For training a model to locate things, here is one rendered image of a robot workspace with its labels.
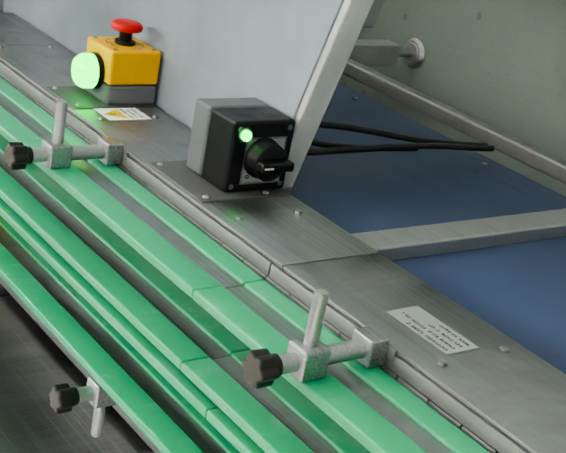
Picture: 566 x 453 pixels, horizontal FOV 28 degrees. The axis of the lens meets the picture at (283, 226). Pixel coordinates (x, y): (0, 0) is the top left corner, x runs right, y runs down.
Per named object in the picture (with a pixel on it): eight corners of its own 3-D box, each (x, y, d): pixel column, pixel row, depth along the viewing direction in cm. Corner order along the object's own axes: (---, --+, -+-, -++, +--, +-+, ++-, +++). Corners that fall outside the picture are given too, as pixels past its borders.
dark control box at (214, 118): (246, 162, 129) (184, 166, 124) (258, 96, 126) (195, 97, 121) (288, 190, 123) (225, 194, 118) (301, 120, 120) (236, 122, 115)
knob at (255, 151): (274, 175, 121) (292, 187, 119) (240, 178, 119) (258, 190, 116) (281, 136, 120) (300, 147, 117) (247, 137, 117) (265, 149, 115)
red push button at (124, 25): (102, 41, 142) (105, 15, 140) (130, 42, 144) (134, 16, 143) (118, 51, 139) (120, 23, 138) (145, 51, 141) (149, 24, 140)
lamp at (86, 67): (86, 82, 143) (64, 82, 141) (90, 48, 141) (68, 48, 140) (102, 93, 140) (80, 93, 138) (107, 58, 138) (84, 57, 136)
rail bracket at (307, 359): (363, 347, 96) (234, 372, 88) (381, 269, 93) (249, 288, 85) (393, 369, 93) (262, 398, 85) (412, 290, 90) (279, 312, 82)
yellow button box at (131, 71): (131, 87, 149) (80, 88, 144) (138, 32, 146) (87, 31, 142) (157, 104, 144) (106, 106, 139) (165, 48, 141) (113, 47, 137)
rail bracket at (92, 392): (151, 412, 126) (40, 435, 118) (159, 358, 124) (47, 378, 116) (169, 430, 124) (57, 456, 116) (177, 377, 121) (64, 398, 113)
